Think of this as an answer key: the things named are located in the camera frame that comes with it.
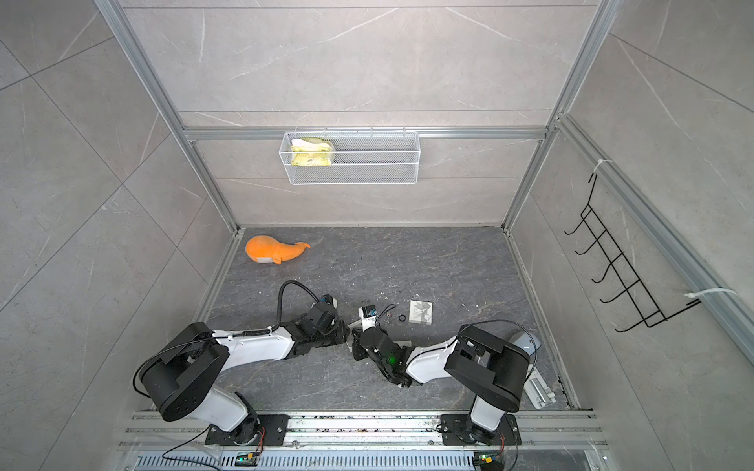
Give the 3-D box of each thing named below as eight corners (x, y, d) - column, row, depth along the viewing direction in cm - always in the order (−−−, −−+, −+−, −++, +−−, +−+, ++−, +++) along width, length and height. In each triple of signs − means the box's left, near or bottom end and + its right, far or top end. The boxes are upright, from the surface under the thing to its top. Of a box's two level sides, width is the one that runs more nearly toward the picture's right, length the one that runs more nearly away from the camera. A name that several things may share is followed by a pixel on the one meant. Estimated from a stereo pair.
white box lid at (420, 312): (409, 324, 95) (409, 320, 93) (407, 304, 100) (408, 300, 98) (433, 324, 95) (434, 320, 93) (431, 304, 100) (432, 300, 98)
